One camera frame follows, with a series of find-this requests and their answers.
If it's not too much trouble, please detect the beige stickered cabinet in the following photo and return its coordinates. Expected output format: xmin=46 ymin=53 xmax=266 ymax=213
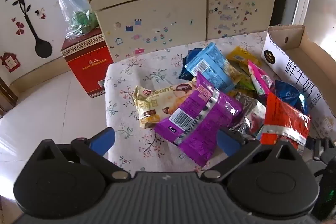
xmin=76 ymin=0 xmax=279 ymax=64

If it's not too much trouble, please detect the flower vase wall sticker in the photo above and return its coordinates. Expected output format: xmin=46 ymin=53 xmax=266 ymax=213
xmin=0 ymin=0 xmax=53 ymax=59

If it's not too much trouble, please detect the green snack packet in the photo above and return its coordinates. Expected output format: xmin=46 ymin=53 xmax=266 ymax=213
xmin=236 ymin=74 xmax=257 ymax=91

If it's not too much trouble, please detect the red carton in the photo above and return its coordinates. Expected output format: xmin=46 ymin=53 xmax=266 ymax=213
xmin=60 ymin=27 xmax=114 ymax=100

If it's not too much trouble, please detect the clear plastic bag with greens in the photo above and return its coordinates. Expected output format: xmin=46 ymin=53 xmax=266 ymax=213
xmin=53 ymin=0 xmax=101 ymax=41

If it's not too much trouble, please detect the light blue snack packet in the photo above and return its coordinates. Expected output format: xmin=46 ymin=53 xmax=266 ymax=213
xmin=185 ymin=43 xmax=250 ymax=94

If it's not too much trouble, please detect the red orange snack packet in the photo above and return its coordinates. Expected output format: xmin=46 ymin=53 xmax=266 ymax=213
xmin=260 ymin=91 xmax=311 ymax=153

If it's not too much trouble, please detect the brown wooden board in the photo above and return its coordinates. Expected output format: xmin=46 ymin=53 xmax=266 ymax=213
xmin=0 ymin=77 xmax=19 ymax=118

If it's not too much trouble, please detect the large yellow snack packet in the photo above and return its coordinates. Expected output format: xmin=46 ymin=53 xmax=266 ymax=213
xmin=226 ymin=46 xmax=263 ymax=69

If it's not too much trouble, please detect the pink snack packet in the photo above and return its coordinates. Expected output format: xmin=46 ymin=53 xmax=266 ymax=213
xmin=247 ymin=60 xmax=275 ymax=96

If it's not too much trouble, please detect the purple snack packet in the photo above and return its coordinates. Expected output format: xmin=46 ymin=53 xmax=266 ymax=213
xmin=154 ymin=73 xmax=243 ymax=168

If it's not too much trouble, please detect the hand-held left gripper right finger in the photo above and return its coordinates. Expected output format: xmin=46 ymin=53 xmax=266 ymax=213
xmin=203 ymin=130 xmax=300 ymax=183

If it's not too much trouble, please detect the cream croissant packet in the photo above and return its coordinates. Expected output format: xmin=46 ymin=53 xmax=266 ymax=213
xmin=133 ymin=81 xmax=197 ymax=130

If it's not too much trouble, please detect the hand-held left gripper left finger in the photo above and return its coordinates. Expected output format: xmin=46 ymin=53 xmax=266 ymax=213
xmin=36 ymin=127 xmax=131 ymax=183

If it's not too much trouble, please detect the red house switch sticker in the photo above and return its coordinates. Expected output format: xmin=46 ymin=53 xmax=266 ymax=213
xmin=0 ymin=52 xmax=21 ymax=73

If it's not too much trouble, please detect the silver snack packet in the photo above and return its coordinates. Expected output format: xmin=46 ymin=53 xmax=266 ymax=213
xmin=228 ymin=91 xmax=267 ymax=140

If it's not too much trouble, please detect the dark blue snack packet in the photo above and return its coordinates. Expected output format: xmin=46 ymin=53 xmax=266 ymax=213
xmin=179 ymin=48 xmax=202 ymax=80
xmin=273 ymin=80 xmax=309 ymax=114

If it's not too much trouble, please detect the printed cardboard box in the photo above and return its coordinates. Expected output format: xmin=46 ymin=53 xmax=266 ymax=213
xmin=261 ymin=25 xmax=336 ymax=143

